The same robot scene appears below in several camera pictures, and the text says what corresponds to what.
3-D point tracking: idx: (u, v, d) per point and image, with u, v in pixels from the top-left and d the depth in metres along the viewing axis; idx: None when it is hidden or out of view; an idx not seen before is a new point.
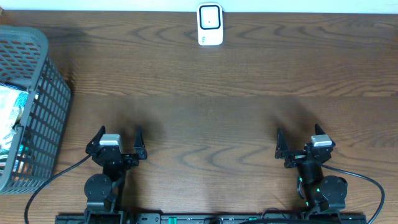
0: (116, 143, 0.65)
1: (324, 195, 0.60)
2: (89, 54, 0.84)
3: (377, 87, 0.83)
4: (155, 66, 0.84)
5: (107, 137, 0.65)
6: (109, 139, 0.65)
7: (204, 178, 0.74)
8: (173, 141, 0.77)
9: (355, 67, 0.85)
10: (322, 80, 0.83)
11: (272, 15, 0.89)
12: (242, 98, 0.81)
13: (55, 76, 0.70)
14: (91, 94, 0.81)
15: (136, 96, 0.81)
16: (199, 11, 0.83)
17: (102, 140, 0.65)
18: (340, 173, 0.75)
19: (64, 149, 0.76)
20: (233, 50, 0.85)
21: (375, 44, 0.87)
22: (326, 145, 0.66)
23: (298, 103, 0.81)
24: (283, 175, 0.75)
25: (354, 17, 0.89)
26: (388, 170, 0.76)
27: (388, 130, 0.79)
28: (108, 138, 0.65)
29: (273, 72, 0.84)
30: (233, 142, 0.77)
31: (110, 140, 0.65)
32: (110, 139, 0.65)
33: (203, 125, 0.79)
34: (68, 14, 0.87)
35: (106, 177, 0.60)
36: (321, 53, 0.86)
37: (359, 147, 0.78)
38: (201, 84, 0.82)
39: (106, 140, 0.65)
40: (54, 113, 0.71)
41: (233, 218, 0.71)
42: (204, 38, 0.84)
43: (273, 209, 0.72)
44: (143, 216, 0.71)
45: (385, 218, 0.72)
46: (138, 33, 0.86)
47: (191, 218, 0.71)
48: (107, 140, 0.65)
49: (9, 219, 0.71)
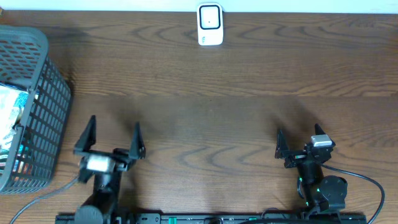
0: (107, 170, 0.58)
1: (324, 195, 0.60)
2: (89, 54, 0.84)
3: (378, 86, 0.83)
4: (155, 66, 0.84)
5: (97, 162, 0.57)
6: (99, 165, 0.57)
7: (204, 178, 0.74)
8: (173, 141, 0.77)
9: (355, 66, 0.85)
10: (322, 79, 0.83)
11: (272, 15, 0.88)
12: (242, 98, 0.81)
13: (55, 76, 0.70)
14: (91, 94, 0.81)
15: (136, 96, 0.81)
16: (199, 11, 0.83)
17: (91, 167, 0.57)
18: (340, 173, 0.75)
19: (64, 149, 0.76)
20: (233, 50, 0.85)
21: (376, 44, 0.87)
22: (326, 145, 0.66)
23: (298, 103, 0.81)
24: (283, 175, 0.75)
25: (354, 17, 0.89)
26: (388, 170, 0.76)
27: (388, 130, 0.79)
28: (97, 164, 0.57)
29: (273, 72, 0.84)
30: (233, 142, 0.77)
31: (100, 166, 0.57)
32: (99, 165, 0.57)
33: (203, 125, 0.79)
34: (68, 14, 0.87)
35: (96, 210, 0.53)
36: (321, 53, 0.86)
37: (359, 147, 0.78)
38: (201, 84, 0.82)
39: (96, 166, 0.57)
40: (54, 113, 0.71)
41: (233, 218, 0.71)
42: (204, 38, 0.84)
43: (273, 209, 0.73)
44: (143, 216, 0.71)
45: (385, 218, 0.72)
46: (138, 33, 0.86)
47: (191, 218, 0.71)
48: (96, 166, 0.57)
49: (9, 219, 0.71)
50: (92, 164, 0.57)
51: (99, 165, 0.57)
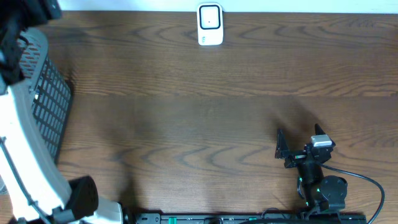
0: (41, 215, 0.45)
1: (324, 195, 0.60)
2: (89, 54, 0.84)
3: (378, 87, 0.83)
4: (155, 66, 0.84)
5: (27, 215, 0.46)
6: (60, 183, 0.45)
7: (204, 178, 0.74)
8: (173, 141, 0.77)
9: (355, 67, 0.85)
10: (321, 79, 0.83)
11: (272, 15, 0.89)
12: (242, 98, 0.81)
13: (54, 77, 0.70)
14: (91, 94, 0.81)
15: (136, 96, 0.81)
16: (199, 11, 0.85)
17: None
18: (340, 174, 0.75)
19: (64, 149, 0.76)
20: (233, 50, 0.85)
21: (376, 44, 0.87)
22: (326, 145, 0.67)
23: (298, 103, 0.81)
24: (283, 175, 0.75)
25: (354, 17, 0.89)
26: (388, 170, 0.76)
27: (388, 130, 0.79)
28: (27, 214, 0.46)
29: (273, 71, 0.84)
30: (233, 142, 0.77)
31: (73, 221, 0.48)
32: (52, 179, 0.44)
33: (203, 124, 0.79)
34: (68, 14, 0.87)
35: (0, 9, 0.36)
36: (321, 53, 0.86)
37: (359, 147, 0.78)
38: (201, 84, 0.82)
39: (34, 196, 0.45)
40: (54, 113, 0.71)
41: (233, 218, 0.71)
42: (204, 38, 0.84)
43: (273, 209, 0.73)
44: (143, 216, 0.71)
45: (385, 218, 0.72)
46: (138, 33, 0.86)
47: (191, 218, 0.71)
48: (43, 203, 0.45)
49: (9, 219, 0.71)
50: (43, 183, 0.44)
51: (53, 201, 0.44)
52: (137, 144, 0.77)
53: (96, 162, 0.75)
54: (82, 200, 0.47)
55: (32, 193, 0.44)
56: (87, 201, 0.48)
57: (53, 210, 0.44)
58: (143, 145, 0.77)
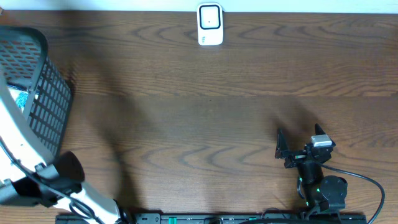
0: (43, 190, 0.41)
1: (324, 195, 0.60)
2: (89, 54, 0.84)
3: (377, 87, 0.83)
4: (155, 66, 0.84)
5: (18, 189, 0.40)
6: (40, 143, 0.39)
7: (204, 178, 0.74)
8: (173, 141, 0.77)
9: (355, 67, 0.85)
10: (322, 79, 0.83)
11: (272, 15, 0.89)
12: (242, 98, 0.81)
13: (54, 77, 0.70)
14: (91, 94, 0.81)
15: (136, 96, 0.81)
16: (199, 11, 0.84)
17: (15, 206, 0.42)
18: (340, 174, 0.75)
19: (64, 149, 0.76)
20: (233, 50, 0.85)
21: (376, 44, 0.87)
22: (326, 145, 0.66)
23: (298, 103, 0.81)
24: (283, 175, 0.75)
25: (354, 17, 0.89)
26: (388, 170, 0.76)
27: (388, 130, 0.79)
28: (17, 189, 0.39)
29: (273, 71, 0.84)
30: (233, 142, 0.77)
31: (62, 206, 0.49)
32: (33, 138, 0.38)
33: (203, 124, 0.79)
34: (68, 14, 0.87)
35: None
36: (321, 53, 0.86)
37: (359, 147, 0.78)
38: (201, 83, 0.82)
39: (13, 154, 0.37)
40: (54, 113, 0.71)
41: (233, 218, 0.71)
42: (204, 38, 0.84)
43: (273, 209, 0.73)
44: (143, 216, 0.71)
45: (385, 218, 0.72)
46: (138, 33, 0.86)
47: (191, 218, 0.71)
48: (24, 161, 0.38)
49: (9, 219, 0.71)
50: (23, 140, 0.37)
51: (36, 158, 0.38)
52: (137, 144, 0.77)
53: (96, 162, 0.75)
54: (66, 168, 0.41)
55: (12, 150, 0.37)
56: (72, 173, 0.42)
57: (37, 167, 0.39)
58: (143, 145, 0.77)
